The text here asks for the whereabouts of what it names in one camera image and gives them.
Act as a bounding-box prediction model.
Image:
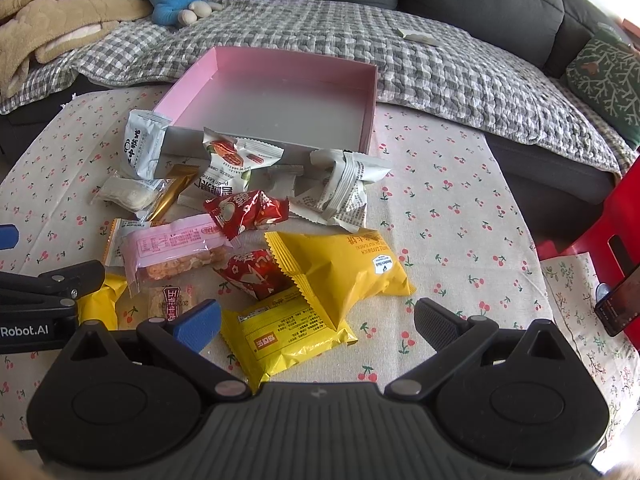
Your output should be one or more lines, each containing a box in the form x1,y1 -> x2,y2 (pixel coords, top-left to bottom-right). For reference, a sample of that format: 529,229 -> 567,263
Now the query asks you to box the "yellow snack packet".
220,287 -> 358,392

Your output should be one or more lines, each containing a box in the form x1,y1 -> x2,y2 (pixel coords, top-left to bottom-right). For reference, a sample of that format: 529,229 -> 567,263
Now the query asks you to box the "clear white rice cracker packet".
94,174 -> 166,214

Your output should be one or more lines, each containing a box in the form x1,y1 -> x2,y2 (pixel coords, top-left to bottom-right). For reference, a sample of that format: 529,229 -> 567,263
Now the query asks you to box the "floral cloth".
540,254 -> 639,441

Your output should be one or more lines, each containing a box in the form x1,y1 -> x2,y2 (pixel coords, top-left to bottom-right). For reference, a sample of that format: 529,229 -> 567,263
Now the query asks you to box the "white paper on sofa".
397,28 -> 440,47

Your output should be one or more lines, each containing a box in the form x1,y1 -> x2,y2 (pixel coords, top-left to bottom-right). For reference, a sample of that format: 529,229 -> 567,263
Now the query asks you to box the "orange clear snack packet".
102,218 -> 151,268

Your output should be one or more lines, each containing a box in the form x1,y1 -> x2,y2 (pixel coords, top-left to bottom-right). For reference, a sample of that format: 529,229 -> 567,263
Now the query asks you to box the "large yellow snack bag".
265,229 -> 416,330

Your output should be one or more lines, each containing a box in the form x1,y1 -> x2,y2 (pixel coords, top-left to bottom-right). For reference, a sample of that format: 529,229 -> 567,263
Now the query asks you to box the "red candy packet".
214,249 -> 294,300
203,190 -> 290,240

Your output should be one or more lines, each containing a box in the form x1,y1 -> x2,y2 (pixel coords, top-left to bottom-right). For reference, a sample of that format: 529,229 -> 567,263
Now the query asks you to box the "green patterned cushion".
565,26 -> 639,150

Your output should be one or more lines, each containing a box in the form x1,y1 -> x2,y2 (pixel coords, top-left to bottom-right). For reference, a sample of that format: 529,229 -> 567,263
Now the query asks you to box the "black smartphone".
594,266 -> 640,336

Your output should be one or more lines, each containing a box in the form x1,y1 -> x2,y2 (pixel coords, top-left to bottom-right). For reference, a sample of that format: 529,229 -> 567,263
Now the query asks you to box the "pink wafer snack packet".
120,214 -> 231,297

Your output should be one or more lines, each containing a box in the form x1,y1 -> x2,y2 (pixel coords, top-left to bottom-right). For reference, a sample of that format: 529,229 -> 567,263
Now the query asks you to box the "gold stick packet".
146,164 -> 200,226

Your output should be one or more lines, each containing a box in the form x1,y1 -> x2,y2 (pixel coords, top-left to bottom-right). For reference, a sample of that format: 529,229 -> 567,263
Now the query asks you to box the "small clear nougat packet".
148,285 -> 196,321

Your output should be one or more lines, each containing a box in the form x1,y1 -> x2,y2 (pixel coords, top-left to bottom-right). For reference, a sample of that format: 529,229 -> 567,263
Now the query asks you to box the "red plastic stool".
561,160 -> 640,347

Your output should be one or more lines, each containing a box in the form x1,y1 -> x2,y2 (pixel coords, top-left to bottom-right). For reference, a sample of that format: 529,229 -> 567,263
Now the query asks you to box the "white newsprint snack packet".
288,150 -> 390,233

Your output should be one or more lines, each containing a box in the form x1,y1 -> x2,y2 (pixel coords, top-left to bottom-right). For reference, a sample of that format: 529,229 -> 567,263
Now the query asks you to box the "pink shallow cardboard box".
154,47 -> 378,164

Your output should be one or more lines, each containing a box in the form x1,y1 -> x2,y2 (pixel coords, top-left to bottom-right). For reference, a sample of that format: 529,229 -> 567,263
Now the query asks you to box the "dark grey sofa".
0,0 -> 640,241

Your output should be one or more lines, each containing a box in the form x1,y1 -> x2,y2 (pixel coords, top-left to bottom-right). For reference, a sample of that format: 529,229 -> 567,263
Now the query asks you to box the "beige quilted blanket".
1,0 -> 151,98

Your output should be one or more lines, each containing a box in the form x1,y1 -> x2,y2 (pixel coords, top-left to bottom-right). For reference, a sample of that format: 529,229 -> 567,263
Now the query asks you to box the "white blue cake packet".
119,110 -> 171,180

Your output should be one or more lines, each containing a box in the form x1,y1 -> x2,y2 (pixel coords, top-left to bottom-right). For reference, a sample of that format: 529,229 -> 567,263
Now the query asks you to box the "grey checkered sofa blanket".
1,0 -> 636,175

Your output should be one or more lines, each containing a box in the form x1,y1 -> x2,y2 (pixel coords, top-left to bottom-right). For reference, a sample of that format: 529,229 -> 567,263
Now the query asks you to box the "yellow ribbed snack bag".
77,273 -> 127,330

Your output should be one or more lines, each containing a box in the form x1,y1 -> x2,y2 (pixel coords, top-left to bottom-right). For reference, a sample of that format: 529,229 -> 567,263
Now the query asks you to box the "white red fruit snack packet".
177,128 -> 284,211

